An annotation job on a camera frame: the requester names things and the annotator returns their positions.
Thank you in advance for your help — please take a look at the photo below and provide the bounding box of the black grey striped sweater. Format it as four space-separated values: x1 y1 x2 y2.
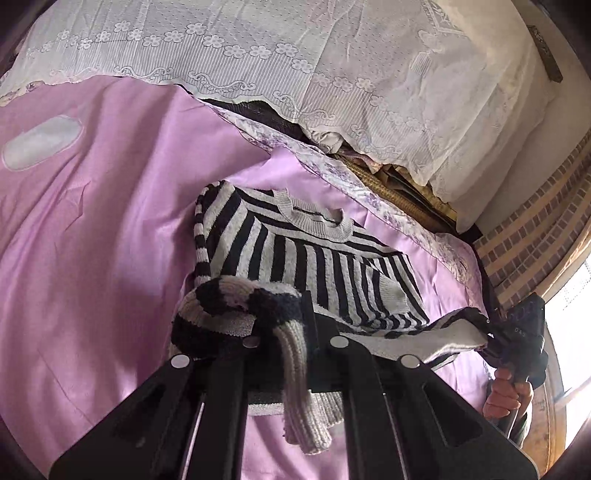
170 181 486 455

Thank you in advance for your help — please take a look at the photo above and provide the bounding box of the pink satin bedspread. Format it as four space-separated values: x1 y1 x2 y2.
1 76 484 473

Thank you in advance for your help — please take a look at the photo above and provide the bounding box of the person's right hand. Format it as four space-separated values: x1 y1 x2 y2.
483 368 533 420

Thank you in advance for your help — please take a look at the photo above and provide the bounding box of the brick pattern curtain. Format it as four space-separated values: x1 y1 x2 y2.
475 134 590 310

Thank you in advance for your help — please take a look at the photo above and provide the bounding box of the framed picture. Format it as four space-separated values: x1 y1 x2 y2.
527 24 564 84

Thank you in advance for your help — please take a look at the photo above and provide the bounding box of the brown woven mat stack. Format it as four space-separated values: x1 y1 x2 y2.
332 149 457 234

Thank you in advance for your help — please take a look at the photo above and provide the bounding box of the white lace cover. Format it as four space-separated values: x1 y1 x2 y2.
1 1 554 231

